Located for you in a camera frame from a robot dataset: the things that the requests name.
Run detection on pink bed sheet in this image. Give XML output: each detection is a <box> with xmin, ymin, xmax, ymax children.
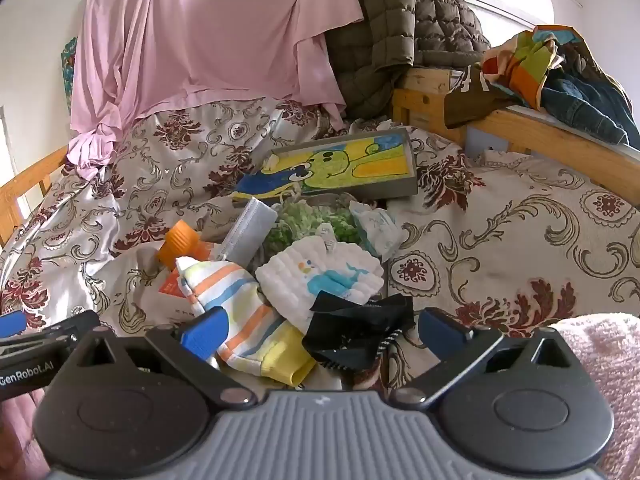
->
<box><xmin>67</xmin><ymin>0</ymin><xmax>365</xmax><ymax>181</ymax></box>

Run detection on white wipe packet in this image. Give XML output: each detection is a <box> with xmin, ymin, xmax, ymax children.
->
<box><xmin>348</xmin><ymin>201</ymin><xmax>405</xmax><ymax>263</ymax></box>

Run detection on cartoon print towel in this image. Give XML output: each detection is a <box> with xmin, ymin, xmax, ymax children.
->
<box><xmin>235</xmin><ymin>135</ymin><xmax>413</xmax><ymax>196</ymax></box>

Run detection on grey face mask pack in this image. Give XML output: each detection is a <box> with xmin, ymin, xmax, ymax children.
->
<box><xmin>217</xmin><ymin>197</ymin><xmax>278</xmax><ymax>268</ymax></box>

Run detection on olive puffer jacket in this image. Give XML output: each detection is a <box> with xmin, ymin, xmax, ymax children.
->
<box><xmin>325</xmin><ymin>0</ymin><xmax>493</xmax><ymax>121</ymax></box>

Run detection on bag of green pieces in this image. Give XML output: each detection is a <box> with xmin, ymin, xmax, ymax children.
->
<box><xmin>262</xmin><ymin>200</ymin><xmax>363</xmax><ymax>256</ymax></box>

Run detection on white whale print cloth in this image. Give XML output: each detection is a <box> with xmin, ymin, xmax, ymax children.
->
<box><xmin>255</xmin><ymin>237</ymin><xmax>386</xmax><ymax>333</ymax></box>

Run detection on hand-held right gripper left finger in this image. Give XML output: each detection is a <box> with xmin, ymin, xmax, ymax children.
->
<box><xmin>47</xmin><ymin>305</ymin><xmax>258</xmax><ymax>409</ymax></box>

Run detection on teal wall poster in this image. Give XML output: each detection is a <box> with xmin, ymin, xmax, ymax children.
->
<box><xmin>60</xmin><ymin>37</ymin><xmax>80</xmax><ymax>96</ymax></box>

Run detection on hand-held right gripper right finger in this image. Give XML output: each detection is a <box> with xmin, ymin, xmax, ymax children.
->
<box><xmin>389</xmin><ymin>306</ymin><xmax>590</xmax><ymax>407</ymax></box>

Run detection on floral satin bedspread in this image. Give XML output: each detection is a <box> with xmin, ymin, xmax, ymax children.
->
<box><xmin>0</xmin><ymin>97</ymin><xmax>640</xmax><ymax>401</ymax></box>

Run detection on grey tray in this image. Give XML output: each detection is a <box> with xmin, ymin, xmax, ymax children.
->
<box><xmin>232</xmin><ymin>127</ymin><xmax>420</xmax><ymax>206</ymax></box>

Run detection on striped baby cloth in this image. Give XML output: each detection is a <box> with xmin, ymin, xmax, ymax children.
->
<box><xmin>175</xmin><ymin>256</ymin><xmax>317</xmax><ymax>388</ymax></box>

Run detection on wooden bed frame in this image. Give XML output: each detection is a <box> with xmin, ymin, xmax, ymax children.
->
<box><xmin>0</xmin><ymin>67</ymin><xmax>640</xmax><ymax>248</ymax></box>

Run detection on blue denim jeans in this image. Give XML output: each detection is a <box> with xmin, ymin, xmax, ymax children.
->
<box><xmin>540</xmin><ymin>60</ymin><xmax>640</xmax><ymax>148</ymax></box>

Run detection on orange white packet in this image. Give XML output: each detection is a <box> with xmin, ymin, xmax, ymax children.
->
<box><xmin>132</xmin><ymin>247</ymin><xmax>226</xmax><ymax>333</ymax></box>

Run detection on black cloth strap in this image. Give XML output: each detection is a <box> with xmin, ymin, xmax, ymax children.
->
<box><xmin>301</xmin><ymin>292</ymin><xmax>416</xmax><ymax>373</ymax></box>

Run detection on pink towel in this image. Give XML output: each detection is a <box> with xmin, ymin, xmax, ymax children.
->
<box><xmin>550</xmin><ymin>312</ymin><xmax>640</xmax><ymax>480</ymax></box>

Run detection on orange ribbed cap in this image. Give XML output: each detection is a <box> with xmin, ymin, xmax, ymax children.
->
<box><xmin>156</xmin><ymin>220</ymin><xmax>202</xmax><ymax>272</ymax></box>

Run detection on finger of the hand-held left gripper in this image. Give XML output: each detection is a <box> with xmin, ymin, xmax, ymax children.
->
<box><xmin>0</xmin><ymin>309</ymin><xmax>102</xmax><ymax>357</ymax></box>
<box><xmin>0</xmin><ymin>310</ymin><xmax>27</xmax><ymax>339</ymax></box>

